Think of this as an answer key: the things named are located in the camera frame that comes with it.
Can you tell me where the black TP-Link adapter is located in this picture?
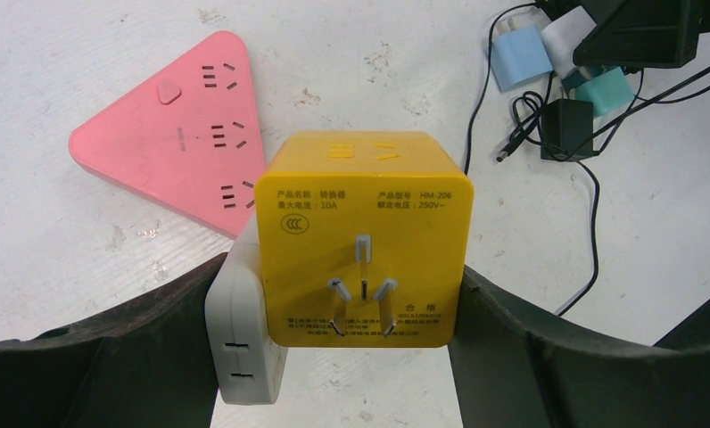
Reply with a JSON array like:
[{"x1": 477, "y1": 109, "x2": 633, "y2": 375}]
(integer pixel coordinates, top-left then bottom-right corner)
[{"x1": 540, "y1": 99, "x2": 595, "y2": 161}]

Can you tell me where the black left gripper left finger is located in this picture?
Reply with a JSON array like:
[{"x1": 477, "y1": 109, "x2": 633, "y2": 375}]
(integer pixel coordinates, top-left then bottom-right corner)
[{"x1": 0, "y1": 255, "x2": 225, "y2": 427}]

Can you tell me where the long black adapter cable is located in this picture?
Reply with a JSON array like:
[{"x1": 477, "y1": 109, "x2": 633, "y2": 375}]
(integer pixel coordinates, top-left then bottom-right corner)
[{"x1": 462, "y1": 3, "x2": 710, "y2": 317}]

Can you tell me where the white charger block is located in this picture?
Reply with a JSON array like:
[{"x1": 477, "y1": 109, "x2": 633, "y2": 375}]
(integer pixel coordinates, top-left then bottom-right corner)
[
  {"x1": 204, "y1": 215, "x2": 288, "y2": 406},
  {"x1": 541, "y1": 6, "x2": 597, "y2": 78}
]

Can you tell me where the pink triangular power strip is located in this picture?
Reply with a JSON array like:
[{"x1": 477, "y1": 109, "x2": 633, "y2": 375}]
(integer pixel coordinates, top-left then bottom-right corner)
[{"x1": 69, "y1": 30, "x2": 266, "y2": 237}]

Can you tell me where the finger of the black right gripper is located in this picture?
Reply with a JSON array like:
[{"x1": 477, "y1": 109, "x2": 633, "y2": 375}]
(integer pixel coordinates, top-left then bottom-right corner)
[{"x1": 574, "y1": 0, "x2": 704, "y2": 69}]

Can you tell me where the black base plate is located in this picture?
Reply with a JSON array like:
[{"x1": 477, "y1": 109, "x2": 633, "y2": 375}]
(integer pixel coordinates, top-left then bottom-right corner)
[{"x1": 656, "y1": 299, "x2": 710, "y2": 350}]

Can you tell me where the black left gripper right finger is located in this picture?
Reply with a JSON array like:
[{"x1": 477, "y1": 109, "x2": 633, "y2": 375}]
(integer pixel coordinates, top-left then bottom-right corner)
[{"x1": 449, "y1": 268, "x2": 710, "y2": 427}]

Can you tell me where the teal block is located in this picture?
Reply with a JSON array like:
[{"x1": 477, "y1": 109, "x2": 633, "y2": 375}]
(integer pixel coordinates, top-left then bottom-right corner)
[{"x1": 562, "y1": 66, "x2": 634, "y2": 118}]

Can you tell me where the yellow block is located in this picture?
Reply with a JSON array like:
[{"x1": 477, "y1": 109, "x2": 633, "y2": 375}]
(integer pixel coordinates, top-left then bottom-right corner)
[{"x1": 254, "y1": 131, "x2": 475, "y2": 348}]

